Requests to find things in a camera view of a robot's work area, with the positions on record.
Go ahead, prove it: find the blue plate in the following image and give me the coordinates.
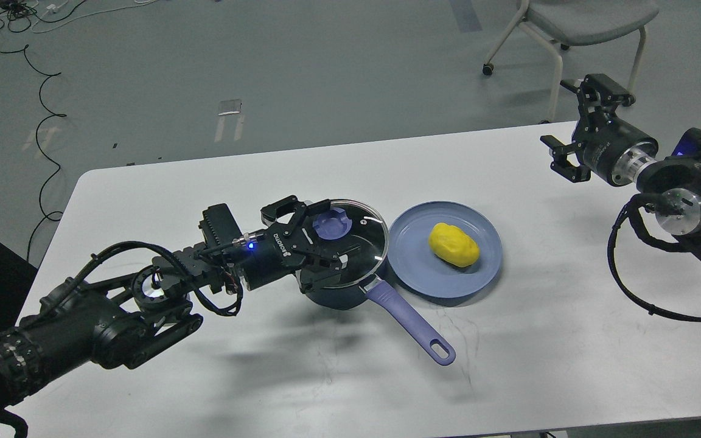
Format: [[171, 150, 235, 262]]
[[388, 201, 503, 301]]

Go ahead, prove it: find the dark blue saucepan purple handle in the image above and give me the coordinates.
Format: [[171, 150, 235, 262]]
[[296, 268, 456, 366]]

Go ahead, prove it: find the black floor cable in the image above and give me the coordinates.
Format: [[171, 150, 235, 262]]
[[0, 0, 85, 260]]

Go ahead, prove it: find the white floor cable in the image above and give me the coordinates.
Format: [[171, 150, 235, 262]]
[[29, 0, 162, 32]]

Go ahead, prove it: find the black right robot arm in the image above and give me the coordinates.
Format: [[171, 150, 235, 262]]
[[540, 73, 701, 322]]

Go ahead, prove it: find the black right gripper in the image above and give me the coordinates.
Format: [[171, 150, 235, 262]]
[[540, 73, 658, 187]]

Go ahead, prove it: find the glass lid purple knob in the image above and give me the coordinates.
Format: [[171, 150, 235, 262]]
[[293, 198, 389, 289]]

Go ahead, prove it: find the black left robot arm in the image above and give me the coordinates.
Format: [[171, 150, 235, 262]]
[[0, 196, 362, 437]]

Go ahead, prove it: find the grey office chair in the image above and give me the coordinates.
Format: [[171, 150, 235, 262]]
[[481, 1, 660, 122]]

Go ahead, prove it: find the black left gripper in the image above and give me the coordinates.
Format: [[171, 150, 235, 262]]
[[240, 196, 371, 291]]

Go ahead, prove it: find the yellow potato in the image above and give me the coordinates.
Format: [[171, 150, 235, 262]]
[[427, 222, 481, 268]]

